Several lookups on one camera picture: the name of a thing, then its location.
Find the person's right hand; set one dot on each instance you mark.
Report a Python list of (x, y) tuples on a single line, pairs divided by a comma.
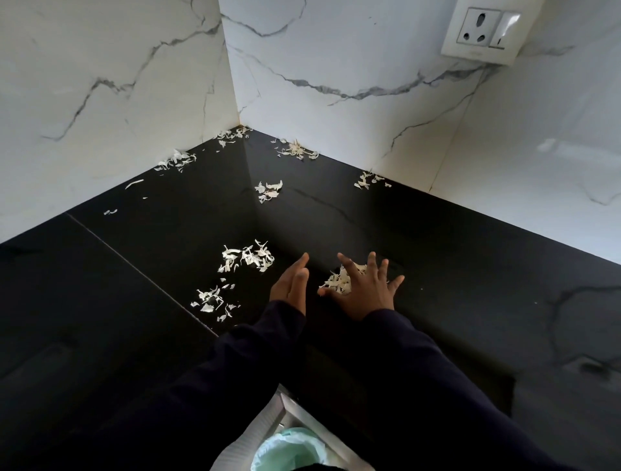
[(364, 291)]

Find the person's left hand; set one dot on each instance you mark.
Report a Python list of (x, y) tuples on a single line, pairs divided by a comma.
[(291, 286)]

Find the white vegetable peels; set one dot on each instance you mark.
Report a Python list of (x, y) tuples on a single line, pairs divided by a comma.
[(247, 257)]

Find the person's right forearm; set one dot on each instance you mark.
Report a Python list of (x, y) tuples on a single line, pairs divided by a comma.
[(461, 403)]

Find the person's left forearm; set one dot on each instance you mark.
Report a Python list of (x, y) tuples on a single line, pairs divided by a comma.
[(204, 388)]

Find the white base cabinet door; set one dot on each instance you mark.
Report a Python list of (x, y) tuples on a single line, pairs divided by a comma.
[(257, 432)]

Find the teal waste bin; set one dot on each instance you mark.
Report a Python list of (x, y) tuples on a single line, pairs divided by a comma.
[(288, 449)]

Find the white wall socket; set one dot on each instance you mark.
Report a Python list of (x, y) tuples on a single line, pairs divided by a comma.
[(485, 29)]

